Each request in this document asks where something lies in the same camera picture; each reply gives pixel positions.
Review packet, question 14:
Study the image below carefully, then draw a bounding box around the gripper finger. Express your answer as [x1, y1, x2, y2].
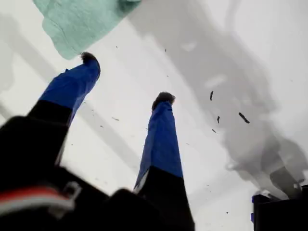
[27, 52, 101, 126]
[133, 92, 195, 231]

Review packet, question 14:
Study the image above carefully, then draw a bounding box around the pale green T-shirt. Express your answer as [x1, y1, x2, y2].
[32, 0, 142, 60]

